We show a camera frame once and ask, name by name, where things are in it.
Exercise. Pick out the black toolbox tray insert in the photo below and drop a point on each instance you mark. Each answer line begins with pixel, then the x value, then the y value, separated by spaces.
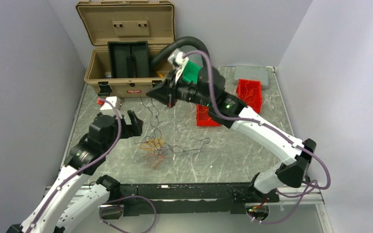
pixel 129 59

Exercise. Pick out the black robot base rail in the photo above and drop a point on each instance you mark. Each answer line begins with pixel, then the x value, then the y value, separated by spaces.
pixel 178 198

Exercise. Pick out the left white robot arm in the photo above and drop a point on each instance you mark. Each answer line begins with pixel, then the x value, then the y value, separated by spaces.
pixel 54 214

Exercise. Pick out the green plastic bin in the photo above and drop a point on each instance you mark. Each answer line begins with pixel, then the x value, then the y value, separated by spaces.
pixel 191 72

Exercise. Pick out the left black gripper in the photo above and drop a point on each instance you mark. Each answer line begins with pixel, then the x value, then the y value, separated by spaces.
pixel 137 126

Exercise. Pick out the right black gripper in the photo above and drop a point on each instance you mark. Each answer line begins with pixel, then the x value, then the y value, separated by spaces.
pixel 163 91

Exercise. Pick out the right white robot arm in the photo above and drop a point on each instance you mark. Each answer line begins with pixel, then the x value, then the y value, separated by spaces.
pixel 294 153

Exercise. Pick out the tan plastic toolbox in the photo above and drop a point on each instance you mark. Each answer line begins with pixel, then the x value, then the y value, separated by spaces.
pixel 126 35

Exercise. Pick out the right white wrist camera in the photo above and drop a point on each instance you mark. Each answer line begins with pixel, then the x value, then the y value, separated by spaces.
pixel 179 61

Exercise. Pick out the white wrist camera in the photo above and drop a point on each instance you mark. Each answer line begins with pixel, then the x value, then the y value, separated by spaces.
pixel 179 61
pixel 107 108

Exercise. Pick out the red plastic bin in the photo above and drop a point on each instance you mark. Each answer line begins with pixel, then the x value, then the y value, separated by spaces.
pixel 202 117
pixel 251 93

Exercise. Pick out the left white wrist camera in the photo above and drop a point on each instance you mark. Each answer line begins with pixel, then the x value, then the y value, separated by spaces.
pixel 107 108

